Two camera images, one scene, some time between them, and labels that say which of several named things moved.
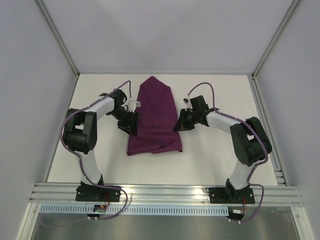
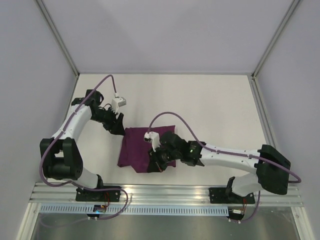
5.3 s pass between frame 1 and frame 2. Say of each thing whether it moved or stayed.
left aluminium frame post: stayed
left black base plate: stayed
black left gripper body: moved
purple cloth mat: moved
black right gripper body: moved
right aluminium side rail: stayed
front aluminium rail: stayed
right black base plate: stayed
